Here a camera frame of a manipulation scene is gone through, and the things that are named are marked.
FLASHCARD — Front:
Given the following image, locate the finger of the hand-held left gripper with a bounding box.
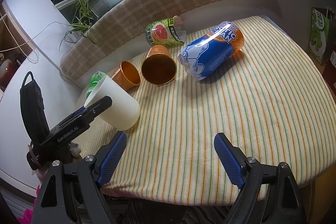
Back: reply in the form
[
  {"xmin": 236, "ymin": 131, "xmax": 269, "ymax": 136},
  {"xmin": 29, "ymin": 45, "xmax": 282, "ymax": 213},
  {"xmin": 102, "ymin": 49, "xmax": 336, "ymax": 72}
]
[{"xmin": 70, "ymin": 96, "xmax": 113, "ymax": 123}]

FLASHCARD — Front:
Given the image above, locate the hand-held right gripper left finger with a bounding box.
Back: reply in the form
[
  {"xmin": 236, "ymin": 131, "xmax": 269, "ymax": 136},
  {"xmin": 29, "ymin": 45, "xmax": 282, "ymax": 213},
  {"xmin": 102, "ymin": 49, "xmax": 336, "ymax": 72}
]
[{"xmin": 31, "ymin": 131, "xmax": 128, "ymax": 224}]

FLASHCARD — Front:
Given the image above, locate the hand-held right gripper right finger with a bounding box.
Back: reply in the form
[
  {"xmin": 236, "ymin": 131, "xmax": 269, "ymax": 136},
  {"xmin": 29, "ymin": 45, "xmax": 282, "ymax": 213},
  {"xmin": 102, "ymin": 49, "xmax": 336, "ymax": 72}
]
[{"xmin": 214, "ymin": 132, "xmax": 307, "ymax": 224}]

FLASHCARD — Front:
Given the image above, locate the white cup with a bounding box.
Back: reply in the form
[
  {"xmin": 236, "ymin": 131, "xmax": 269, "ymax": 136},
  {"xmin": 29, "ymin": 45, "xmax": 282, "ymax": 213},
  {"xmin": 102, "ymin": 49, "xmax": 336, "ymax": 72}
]
[{"xmin": 83, "ymin": 75, "xmax": 140, "ymax": 131}]

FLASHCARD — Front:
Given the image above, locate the small orange cup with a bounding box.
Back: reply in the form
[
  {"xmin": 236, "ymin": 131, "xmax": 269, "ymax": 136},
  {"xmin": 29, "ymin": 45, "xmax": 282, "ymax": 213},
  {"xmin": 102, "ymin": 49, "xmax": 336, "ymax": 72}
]
[{"xmin": 108, "ymin": 61, "xmax": 142, "ymax": 91}]

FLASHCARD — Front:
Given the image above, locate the large orange cup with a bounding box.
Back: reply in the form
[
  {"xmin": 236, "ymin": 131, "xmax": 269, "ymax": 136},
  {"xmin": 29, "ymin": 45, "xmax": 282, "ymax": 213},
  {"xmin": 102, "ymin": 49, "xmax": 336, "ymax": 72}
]
[{"xmin": 141, "ymin": 45, "xmax": 177, "ymax": 86}]

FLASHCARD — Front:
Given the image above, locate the green grapefruit print cup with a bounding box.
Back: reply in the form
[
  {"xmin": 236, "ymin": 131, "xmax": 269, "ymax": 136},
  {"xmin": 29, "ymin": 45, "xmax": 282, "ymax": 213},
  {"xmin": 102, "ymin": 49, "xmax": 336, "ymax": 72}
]
[{"xmin": 145, "ymin": 15, "xmax": 187, "ymax": 46}]

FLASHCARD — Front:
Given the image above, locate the blue and orange cup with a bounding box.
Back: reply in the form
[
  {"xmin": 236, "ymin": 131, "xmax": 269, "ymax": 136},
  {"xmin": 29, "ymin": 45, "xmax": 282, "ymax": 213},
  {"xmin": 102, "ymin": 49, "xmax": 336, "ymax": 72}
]
[{"xmin": 178, "ymin": 21, "xmax": 244, "ymax": 82}]

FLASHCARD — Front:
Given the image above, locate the green tea bottle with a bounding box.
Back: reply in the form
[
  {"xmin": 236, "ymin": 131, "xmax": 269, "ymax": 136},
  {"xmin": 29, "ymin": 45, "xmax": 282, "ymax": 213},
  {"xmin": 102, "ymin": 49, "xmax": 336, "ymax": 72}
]
[{"xmin": 85, "ymin": 70, "xmax": 107, "ymax": 98}]

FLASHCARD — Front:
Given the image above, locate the black bag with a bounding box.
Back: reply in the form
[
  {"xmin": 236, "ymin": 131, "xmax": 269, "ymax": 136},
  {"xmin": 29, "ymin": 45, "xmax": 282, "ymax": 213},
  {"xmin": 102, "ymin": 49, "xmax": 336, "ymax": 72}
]
[{"xmin": 20, "ymin": 71, "xmax": 51, "ymax": 147}]

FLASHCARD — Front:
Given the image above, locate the striped table cloth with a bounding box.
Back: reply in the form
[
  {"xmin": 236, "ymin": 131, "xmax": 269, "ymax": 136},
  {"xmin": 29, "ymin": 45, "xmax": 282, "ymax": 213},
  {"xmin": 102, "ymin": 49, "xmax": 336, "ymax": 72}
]
[{"xmin": 76, "ymin": 15, "xmax": 336, "ymax": 206}]

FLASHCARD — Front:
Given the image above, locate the pink cloth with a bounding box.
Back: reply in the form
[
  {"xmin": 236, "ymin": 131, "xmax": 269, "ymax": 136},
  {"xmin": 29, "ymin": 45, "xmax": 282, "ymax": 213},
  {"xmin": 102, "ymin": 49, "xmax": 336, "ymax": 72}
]
[{"xmin": 16, "ymin": 185, "xmax": 41, "ymax": 224}]

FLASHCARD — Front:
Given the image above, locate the red round jar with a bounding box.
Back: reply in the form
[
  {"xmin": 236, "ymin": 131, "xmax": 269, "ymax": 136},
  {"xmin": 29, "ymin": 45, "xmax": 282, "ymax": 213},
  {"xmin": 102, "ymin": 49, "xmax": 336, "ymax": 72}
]
[{"xmin": 0, "ymin": 59, "xmax": 17, "ymax": 91}]

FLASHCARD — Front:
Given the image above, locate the brown plaid blanket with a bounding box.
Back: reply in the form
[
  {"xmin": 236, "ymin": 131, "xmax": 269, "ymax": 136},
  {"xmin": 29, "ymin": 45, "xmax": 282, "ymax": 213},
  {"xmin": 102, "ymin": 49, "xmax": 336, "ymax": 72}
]
[{"xmin": 60, "ymin": 0, "xmax": 268, "ymax": 83}]

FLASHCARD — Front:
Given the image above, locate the dark brown box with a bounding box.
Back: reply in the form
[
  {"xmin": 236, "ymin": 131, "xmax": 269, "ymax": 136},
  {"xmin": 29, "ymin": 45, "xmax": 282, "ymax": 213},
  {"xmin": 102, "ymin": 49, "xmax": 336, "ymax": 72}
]
[{"xmin": 322, "ymin": 51, "xmax": 336, "ymax": 100}]

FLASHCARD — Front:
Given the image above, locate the green printed box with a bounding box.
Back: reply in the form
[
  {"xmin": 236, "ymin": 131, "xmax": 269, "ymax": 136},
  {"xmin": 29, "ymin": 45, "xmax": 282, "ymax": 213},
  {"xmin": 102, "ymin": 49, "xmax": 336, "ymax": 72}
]
[{"xmin": 307, "ymin": 7, "xmax": 336, "ymax": 65}]

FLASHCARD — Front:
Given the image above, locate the white bead string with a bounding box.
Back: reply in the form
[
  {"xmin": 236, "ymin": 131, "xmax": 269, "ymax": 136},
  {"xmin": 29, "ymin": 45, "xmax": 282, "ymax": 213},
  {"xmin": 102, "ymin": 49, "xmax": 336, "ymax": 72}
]
[{"xmin": 26, "ymin": 49, "xmax": 40, "ymax": 65}]

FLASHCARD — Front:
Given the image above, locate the thin white cable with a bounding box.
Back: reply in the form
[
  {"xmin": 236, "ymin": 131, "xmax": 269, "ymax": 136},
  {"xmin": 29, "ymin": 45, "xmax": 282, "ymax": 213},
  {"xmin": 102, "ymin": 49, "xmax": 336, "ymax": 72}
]
[{"xmin": 0, "ymin": 21, "xmax": 70, "ymax": 52}]

